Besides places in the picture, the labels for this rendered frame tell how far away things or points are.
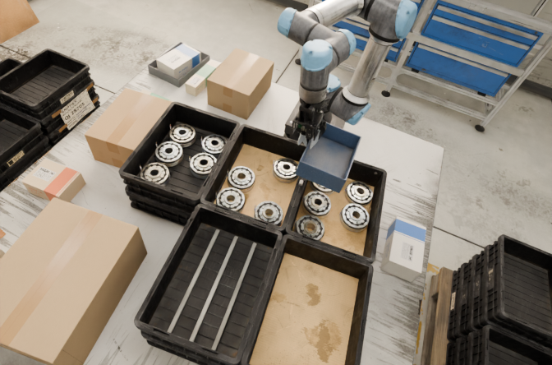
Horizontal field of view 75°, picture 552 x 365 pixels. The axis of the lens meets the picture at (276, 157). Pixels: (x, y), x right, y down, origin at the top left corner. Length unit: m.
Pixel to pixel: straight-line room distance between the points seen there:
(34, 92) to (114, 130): 0.93
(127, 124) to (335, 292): 1.01
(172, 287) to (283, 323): 0.35
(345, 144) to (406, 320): 0.66
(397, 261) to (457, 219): 1.37
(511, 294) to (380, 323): 0.78
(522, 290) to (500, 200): 1.12
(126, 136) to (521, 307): 1.82
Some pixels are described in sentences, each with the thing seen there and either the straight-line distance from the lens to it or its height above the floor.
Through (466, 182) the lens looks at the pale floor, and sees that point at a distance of 3.00.
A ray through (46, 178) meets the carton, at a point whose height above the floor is 0.77.
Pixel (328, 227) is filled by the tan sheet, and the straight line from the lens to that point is 1.34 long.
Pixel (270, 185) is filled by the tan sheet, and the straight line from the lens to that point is 1.39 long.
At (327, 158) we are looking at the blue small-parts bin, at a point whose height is 1.07.
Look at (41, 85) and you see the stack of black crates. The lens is 2.45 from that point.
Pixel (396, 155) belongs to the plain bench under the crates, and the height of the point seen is 0.70.
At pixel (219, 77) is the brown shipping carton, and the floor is 0.86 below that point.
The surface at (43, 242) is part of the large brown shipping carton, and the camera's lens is 1.29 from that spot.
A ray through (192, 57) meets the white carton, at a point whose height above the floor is 0.79.
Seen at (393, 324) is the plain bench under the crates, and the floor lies 0.70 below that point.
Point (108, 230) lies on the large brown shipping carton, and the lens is 1.25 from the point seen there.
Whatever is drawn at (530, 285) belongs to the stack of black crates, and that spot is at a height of 0.49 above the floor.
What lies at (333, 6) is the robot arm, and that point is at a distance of 1.17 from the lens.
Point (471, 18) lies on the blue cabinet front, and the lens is 2.98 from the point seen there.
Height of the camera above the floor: 1.97
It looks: 50 degrees down
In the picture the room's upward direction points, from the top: 12 degrees clockwise
